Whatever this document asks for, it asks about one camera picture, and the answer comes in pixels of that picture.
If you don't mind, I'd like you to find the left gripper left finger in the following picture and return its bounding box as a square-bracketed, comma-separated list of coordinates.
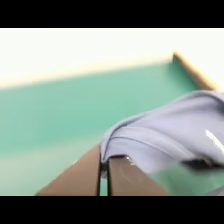
[35, 143, 102, 197]

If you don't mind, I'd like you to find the purple T-shirt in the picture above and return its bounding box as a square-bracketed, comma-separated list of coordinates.
[99, 89, 224, 174]

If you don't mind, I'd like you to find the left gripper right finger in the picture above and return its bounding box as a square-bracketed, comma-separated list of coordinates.
[107, 155, 172, 197]

